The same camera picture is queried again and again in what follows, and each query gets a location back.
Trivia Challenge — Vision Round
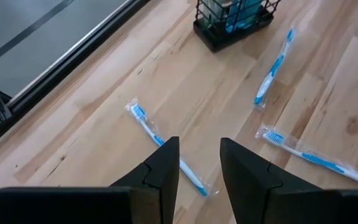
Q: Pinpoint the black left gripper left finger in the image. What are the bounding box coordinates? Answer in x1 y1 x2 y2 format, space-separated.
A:
0 136 180 224

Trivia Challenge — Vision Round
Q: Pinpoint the small teal mouthwash bottle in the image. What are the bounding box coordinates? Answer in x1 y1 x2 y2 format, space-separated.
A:
247 0 265 24
225 0 251 32

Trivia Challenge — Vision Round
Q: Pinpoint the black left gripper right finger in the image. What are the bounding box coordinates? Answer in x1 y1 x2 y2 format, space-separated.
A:
221 138 358 224

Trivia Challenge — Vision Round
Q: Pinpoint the black aluminium table frame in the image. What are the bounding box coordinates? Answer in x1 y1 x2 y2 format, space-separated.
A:
0 0 152 155

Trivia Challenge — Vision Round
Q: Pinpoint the blue toothbrush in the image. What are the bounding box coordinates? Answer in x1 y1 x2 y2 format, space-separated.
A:
124 97 213 197
254 123 358 189
252 27 297 110

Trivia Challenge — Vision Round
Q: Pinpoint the black wire basket caddy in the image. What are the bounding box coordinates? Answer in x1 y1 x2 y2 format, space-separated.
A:
193 0 283 53

